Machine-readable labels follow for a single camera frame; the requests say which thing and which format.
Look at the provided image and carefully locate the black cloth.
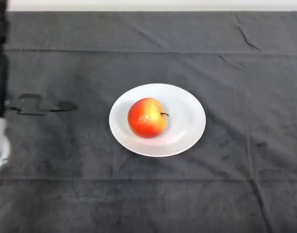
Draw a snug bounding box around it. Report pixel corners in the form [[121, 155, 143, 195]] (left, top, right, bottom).
[[0, 11, 297, 233]]

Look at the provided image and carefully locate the white round plate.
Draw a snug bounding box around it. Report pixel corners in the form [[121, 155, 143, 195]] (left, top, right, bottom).
[[108, 83, 207, 158]]

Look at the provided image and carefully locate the red and yellow apple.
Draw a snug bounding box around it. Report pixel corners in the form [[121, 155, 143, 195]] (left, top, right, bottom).
[[127, 97, 170, 139]]

